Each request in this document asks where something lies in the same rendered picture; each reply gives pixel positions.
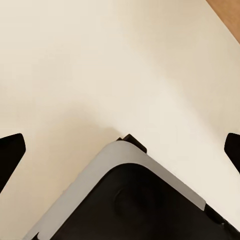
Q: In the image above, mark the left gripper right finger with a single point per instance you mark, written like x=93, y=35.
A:
x=232, y=149

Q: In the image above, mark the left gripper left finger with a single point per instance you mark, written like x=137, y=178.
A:
x=12, y=149

